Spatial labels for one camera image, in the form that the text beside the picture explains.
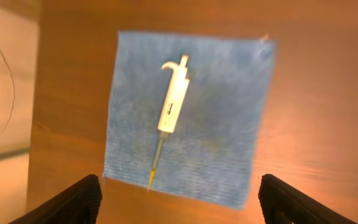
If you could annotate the blue cloth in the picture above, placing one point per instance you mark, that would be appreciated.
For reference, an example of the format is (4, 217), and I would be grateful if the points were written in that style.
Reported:
(222, 124)

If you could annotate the white pipette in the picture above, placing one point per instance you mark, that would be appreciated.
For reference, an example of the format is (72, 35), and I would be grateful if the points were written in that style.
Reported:
(174, 99)

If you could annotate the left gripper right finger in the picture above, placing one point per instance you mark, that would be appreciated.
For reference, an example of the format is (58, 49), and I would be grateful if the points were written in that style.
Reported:
(284, 202)

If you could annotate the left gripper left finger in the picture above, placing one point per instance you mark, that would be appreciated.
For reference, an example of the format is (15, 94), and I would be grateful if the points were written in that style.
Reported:
(73, 202)

